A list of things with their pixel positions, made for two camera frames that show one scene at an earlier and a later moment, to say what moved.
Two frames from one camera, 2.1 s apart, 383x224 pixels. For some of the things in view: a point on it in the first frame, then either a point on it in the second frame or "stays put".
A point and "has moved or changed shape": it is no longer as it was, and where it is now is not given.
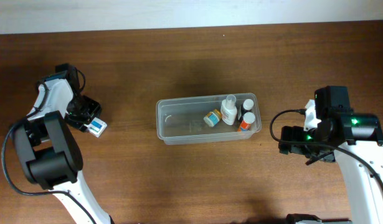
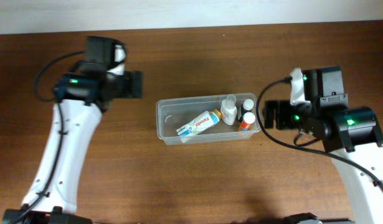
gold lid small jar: x=212 y=118 stays put
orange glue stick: x=244 y=126 stays put
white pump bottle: x=228 y=111 stays put
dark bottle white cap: x=246 y=106 stays put
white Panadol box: x=96 y=127 has moved or changed shape
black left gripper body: x=84 y=111 → x=129 y=84
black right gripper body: x=289 y=140 → x=280 y=114
